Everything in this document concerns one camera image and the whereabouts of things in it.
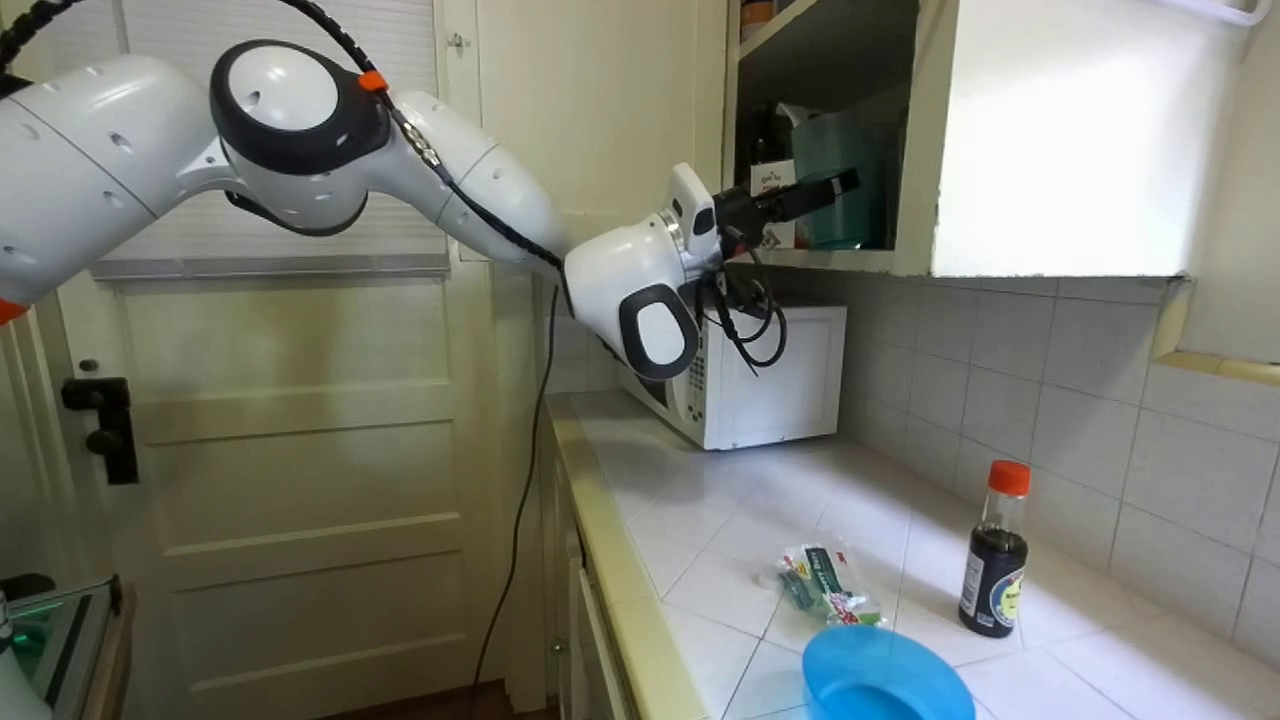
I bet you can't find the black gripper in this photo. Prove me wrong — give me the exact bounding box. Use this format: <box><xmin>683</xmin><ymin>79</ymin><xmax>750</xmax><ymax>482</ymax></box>
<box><xmin>712</xmin><ymin>165</ymin><xmax>863</xmax><ymax>254</ymax></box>

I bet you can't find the teal translucent plastic cup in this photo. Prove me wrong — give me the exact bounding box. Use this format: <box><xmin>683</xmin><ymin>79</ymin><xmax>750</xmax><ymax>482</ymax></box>
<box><xmin>795</xmin><ymin>112</ymin><xmax>901</xmax><ymax>251</ymax></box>

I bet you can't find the white cabinet door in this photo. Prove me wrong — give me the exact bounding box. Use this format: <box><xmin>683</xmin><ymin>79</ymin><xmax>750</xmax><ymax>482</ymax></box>
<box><xmin>933</xmin><ymin>0</ymin><xmax>1265</xmax><ymax>280</ymax></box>
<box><xmin>470</xmin><ymin>0</ymin><xmax>735</xmax><ymax>266</ymax></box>

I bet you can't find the cream lower counter cabinet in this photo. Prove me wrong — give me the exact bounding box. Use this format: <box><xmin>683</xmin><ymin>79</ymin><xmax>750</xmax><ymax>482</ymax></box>
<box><xmin>543</xmin><ymin>434</ymin><xmax>644</xmax><ymax>720</ymax></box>

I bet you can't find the white microwave oven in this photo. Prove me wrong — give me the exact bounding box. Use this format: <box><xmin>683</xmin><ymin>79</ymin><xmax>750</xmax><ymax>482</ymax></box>
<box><xmin>617</xmin><ymin>301</ymin><xmax>851</xmax><ymax>454</ymax></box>

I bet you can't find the green white snack packet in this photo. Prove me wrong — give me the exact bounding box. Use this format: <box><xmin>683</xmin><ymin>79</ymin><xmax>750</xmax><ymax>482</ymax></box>
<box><xmin>777</xmin><ymin>541</ymin><xmax>887</xmax><ymax>632</ymax></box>

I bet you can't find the soy sauce bottle red cap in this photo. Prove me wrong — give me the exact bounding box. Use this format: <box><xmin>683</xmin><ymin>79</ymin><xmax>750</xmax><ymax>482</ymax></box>
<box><xmin>955</xmin><ymin>454</ymin><xmax>1032</xmax><ymax>640</ymax></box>

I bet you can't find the white door window blind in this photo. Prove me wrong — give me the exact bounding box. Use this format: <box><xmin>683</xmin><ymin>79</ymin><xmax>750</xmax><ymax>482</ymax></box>
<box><xmin>51</xmin><ymin>0</ymin><xmax>450</xmax><ymax>270</ymax></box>

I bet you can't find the blue plastic bowl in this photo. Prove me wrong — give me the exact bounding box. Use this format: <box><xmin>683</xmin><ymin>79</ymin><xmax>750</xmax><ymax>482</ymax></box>
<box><xmin>800</xmin><ymin>625</ymin><xmax>981</xmax><ymax>720</ymax></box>

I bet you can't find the white panel door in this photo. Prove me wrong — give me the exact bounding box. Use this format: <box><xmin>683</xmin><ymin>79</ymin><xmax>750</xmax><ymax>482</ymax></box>
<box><xmin>51</xmin><ymin>254</ymin><xmax>550</xmax><ymax>720</ymax></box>

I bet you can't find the black door lock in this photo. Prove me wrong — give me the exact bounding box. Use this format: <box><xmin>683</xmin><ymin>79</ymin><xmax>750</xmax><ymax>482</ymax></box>
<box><xmin>61</xmin><ymin>370</ymin><xmax>142</xmax><ymax>488</ymax></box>

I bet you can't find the white upper wall cabinet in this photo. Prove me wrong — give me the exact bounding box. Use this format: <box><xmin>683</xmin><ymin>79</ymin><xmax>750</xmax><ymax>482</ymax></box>
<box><xmin>723</xmin><ymin>0</ymin><xmax>965</xmax><ymax>280</ymax></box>

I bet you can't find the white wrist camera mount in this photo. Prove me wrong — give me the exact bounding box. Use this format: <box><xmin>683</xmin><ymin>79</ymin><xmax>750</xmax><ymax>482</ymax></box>
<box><xmin>667</xmin><ymin>161</ymin><xmax>723</xmax><ymax>266</ymax></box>

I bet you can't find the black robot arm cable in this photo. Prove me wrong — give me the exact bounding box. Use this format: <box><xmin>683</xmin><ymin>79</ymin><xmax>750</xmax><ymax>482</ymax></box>
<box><xmin>0</xmin><ymin>0</ymin><xmax>792</xmax><ymax>375</ymax></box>

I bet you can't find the black hanging power cord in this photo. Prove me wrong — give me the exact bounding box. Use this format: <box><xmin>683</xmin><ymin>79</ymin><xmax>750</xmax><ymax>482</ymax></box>
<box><xmin>470</xmin><ymin>274</ymin><xmax>562</xmax><ymax>690</ymax></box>

